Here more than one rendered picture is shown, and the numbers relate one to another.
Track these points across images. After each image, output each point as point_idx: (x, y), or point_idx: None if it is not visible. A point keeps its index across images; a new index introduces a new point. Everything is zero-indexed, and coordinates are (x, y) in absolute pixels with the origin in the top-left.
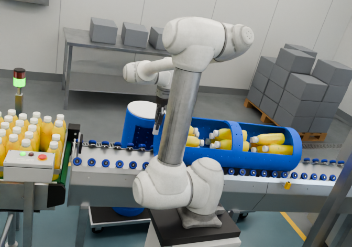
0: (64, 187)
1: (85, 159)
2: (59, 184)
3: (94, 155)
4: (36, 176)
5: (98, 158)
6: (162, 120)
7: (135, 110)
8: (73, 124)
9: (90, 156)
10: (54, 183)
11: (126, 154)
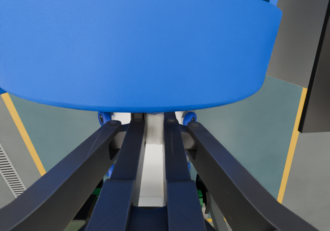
0: (208, 196)
1: (155, 187)
2: (207, 204)
3: (142, 175)
4: None
5: (151, 169)
6: (230, 156)
7: None
8: (65, 230)
9: (145, 181)
10: (206, 209)
11: (128, 120)
